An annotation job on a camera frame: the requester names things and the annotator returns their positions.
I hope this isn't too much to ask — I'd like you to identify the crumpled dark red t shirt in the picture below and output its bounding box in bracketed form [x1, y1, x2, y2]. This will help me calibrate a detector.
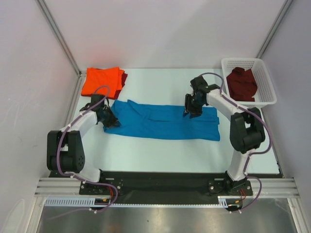
[227, 67, 258, 102]

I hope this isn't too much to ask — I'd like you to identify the left aluminium frame post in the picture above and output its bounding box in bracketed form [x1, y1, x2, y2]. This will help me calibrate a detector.
[35, 0, 82, 77]

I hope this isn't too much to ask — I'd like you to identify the aluminium frame post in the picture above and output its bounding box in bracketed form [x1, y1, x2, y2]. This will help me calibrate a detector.
[256, 0, 295, 59]
[35, 0, 82, 77]

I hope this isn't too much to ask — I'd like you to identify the right aluminium frame post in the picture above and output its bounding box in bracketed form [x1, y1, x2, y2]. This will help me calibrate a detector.
[256, 0, 295, 59]

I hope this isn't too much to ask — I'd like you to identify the blue t shirt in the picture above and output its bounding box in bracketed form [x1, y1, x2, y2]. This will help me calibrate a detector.
[103, 100, 221, 141]

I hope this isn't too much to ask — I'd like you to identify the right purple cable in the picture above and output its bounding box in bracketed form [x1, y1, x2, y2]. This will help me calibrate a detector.
[201, 72, 272, 214]

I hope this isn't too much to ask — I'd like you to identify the folded dark red t shirt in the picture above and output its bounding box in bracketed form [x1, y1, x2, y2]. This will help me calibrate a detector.
[108, 72, 128, 100]

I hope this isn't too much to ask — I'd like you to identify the purple cable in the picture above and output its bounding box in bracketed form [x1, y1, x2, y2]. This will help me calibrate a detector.
[46, 85, 119, 220]
[201, 72, 272, 214]

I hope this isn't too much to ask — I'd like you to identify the aluminium front rail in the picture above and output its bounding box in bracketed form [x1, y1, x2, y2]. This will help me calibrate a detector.
[35, 178, 300, 198]

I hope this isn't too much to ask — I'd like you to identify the white slotted cable duct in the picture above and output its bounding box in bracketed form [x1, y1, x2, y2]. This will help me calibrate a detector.
[45, 197, 242, 209]

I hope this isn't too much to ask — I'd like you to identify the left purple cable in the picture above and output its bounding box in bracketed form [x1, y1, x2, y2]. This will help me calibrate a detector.
[46, 85, 119, 220]

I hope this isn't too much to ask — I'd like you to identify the white plastic basket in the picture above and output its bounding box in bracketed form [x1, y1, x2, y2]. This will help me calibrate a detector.
[221, 57, 277, 108]

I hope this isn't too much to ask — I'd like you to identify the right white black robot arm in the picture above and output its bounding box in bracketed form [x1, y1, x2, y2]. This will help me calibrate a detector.
[183, 89, 265, 195]

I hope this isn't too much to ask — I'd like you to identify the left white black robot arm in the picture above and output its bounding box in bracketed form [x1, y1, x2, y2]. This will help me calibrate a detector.
[47, 106, 121, 194]

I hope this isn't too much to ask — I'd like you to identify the folded orange t shirt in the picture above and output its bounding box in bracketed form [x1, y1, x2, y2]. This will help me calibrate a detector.
[81, 67, 125, 97]

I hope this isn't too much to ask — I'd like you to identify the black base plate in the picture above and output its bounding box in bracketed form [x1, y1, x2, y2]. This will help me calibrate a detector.
[50, 171, 281, 204]

